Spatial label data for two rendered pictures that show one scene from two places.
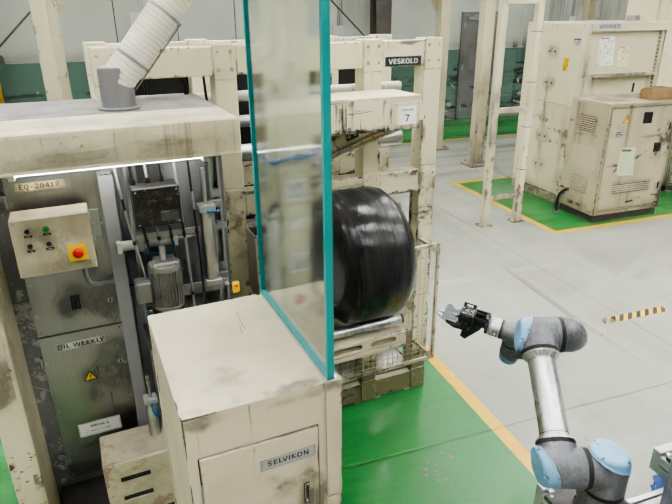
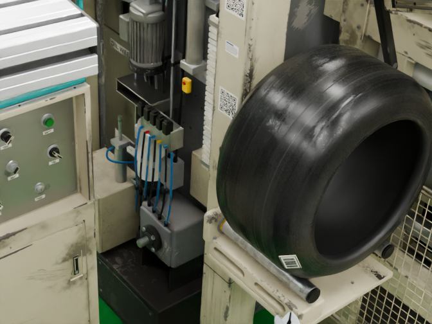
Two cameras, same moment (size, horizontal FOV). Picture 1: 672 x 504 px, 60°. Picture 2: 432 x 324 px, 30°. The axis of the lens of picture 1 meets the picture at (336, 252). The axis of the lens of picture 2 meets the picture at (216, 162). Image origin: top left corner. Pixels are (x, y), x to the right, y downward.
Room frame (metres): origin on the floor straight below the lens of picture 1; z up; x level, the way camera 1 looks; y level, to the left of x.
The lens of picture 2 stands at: (1.53, -1.58, 2.31)
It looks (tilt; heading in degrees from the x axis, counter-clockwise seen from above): 35 degrees down; 73
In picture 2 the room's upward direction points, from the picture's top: 4 degrees clockwise
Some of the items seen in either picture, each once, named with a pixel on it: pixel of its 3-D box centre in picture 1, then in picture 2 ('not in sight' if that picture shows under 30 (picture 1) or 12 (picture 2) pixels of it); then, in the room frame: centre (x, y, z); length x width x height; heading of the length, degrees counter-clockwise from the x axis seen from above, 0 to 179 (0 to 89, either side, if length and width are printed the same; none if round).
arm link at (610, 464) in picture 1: (605, 467); not in sight; (1.33, -0.78, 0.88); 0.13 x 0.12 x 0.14; 87
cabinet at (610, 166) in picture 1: (615, 157); not in sight; (6.29, -3.07, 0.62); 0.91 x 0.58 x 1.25; 109
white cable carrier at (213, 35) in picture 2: not in sight; (216, 96); (2.08, 0.23, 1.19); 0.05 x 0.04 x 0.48; 24
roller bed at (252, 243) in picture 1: (272, 258); not in sight; (2.52, 0.30, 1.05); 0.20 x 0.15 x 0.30; 114
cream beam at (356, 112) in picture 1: (346, 113); not in sight; (2.59, -0.05, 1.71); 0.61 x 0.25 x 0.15; 114
